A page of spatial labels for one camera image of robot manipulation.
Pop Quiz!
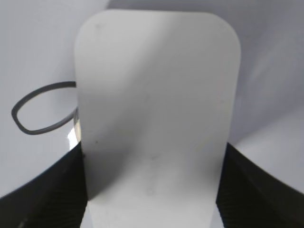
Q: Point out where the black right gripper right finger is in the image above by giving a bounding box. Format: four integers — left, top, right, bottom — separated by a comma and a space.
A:
216, 144, 304, 228

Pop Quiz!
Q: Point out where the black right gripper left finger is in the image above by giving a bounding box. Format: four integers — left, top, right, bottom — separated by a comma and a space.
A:
0, 144, 88, 228

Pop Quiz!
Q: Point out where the white whiteboard eraser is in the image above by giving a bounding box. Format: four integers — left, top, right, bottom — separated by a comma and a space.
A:
75, 9, 241, 228

